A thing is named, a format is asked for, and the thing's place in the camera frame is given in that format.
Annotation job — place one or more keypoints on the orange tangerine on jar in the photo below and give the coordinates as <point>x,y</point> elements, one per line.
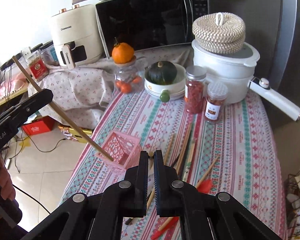
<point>122,52</point>

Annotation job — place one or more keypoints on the person's left hand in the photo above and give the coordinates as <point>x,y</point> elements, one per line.
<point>9,207</point>

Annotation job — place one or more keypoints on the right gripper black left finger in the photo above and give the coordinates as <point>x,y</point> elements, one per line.
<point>99,216</point>

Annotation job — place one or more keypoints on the patterned striped tablecloth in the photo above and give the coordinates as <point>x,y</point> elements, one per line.
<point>247,168</point>

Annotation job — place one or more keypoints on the red cardboard box floor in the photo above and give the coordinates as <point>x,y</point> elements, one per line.
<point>39,126</point>

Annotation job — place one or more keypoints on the printed bamboo chopstick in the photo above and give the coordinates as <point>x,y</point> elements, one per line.
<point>189,161</point>

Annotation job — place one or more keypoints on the yellow patterned box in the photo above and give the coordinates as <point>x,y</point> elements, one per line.
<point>71,134</point>

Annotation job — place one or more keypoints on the red plastic spoon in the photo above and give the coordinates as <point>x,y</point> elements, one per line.
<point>203,186</point>

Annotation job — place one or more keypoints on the silver refrigerator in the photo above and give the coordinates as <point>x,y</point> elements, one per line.
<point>273,28</point>

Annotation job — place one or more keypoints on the tall goji berry jar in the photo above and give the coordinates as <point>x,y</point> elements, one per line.
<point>194,89</point>

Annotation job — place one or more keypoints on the pink plastic lattice basket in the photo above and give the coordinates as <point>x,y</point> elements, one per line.
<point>124,149</point>

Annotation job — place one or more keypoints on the glass jar with tangerines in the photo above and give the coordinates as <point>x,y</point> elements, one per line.
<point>127,77</point>

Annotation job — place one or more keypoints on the woven rope coaster set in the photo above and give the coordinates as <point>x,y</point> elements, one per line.
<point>220,33</point>

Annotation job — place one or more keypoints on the black wire rack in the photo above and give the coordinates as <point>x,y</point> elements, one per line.
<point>292,190</point>

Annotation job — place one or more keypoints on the floral pink cloth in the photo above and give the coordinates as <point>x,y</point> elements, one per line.
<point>84,92</point>

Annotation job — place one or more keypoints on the black microwave oven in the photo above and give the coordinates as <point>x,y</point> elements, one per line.
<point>147,24</point>

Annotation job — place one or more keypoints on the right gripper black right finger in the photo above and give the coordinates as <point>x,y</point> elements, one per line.
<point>203,216</point>

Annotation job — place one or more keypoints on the short hawthorn jar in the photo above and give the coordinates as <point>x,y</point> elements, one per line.
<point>216,95</point>

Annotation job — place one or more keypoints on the white air fryer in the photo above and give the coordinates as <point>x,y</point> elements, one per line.
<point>76,37</point>

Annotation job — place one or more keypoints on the dark green squash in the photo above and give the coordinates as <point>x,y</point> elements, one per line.
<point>161,73</point>

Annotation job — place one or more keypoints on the white bowl green knob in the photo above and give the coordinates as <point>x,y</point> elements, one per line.
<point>167,93</point>

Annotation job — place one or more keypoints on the plain wooden chopstick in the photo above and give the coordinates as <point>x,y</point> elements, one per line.
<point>59,111</point>

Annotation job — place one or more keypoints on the white electric pot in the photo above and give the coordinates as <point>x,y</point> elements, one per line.
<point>237,72</point>

